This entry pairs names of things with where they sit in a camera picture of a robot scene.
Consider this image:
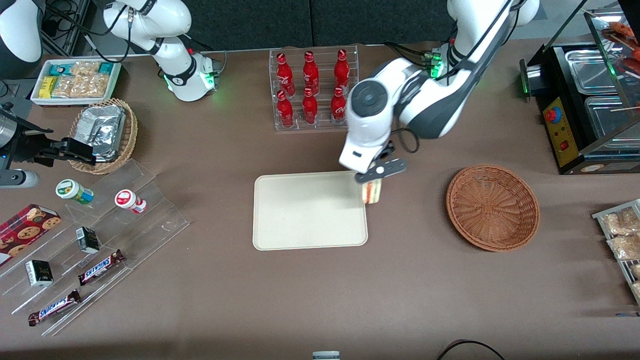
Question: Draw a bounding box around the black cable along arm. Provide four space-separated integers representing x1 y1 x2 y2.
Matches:
389 0 523 154
45 0 136 63

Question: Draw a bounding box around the red cola bottle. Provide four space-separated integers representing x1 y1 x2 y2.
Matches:
333 48 351 93
303 50 320 96
330 86 348 125
302 88 319 126
275 52 296 97
276 90 295 129

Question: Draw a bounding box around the white rectangular snack tray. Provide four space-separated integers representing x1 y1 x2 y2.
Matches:
30 58 122 107

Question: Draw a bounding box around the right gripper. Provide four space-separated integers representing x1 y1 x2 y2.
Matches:
0 114 97 168

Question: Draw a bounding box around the black cable bundle right arm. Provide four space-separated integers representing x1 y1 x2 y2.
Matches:
181 34 229 77

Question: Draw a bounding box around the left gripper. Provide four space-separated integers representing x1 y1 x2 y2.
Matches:
338 127 407 185

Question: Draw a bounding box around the cream plastic tray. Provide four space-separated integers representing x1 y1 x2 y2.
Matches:
252 170 369 251

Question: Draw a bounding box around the clear acrylic bottle rack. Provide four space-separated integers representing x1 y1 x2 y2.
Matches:
269 44 360 132

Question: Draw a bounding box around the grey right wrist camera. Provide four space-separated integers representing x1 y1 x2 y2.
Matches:
0 170 40 189

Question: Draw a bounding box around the red skewered food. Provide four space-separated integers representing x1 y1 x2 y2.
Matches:
619 46 640 74
602 21 638 47

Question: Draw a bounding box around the stainless steel pan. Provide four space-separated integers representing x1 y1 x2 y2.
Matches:
564 49 623 96
584 95 640 148

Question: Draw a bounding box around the round brown wicker basket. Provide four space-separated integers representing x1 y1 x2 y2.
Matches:
445 164 541 252

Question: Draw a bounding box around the green-lidded white cup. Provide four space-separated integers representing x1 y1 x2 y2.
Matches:
55 178 95 206

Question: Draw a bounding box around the triangular white bread sandwich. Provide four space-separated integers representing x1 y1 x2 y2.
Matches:
361 179 384 205

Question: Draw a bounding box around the red-lidded white bottle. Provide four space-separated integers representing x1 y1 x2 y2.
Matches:
114 189 148 215

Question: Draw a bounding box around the black cable bundle arm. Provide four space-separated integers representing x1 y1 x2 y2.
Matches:
384 42 432 65
181 34 229 77

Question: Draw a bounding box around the black food warmer yellow panel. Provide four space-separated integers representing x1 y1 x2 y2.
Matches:
519 0 640 176

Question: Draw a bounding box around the small black carton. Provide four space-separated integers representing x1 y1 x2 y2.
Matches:
75 226 101 255
25 259 54 288

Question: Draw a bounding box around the black looped cable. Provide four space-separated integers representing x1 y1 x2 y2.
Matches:
436 339 506 360

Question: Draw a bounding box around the black cable bundle left arm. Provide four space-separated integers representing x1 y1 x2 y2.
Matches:
384 42 432 65

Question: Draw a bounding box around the black cable along right arm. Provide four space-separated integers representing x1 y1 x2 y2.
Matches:
45 0 136 63

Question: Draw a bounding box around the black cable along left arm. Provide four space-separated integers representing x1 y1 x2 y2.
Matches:
389 0 523 154

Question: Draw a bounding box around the grey slatted snack rack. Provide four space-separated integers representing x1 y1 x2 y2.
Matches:
591 198 640 306

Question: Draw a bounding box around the silver foil packet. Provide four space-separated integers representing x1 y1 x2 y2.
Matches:
74 104 127 162

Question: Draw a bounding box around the clear acrylic stepped stand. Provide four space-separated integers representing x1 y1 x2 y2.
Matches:
0 159 191 337

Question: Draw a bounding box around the tan wicker basket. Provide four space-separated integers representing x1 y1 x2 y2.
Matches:
68 98 139 175

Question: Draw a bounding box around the Snickers chocolate bar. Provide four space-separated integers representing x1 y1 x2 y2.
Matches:
77 249 125 287
27 289 82 327

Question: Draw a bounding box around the red plaid cookie box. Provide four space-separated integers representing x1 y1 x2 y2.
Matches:
0 203 62 267

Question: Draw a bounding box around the clear bag of crackers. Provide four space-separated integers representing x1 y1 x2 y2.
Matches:
70 61 101 77
71 74 111 99
50 75 76 98

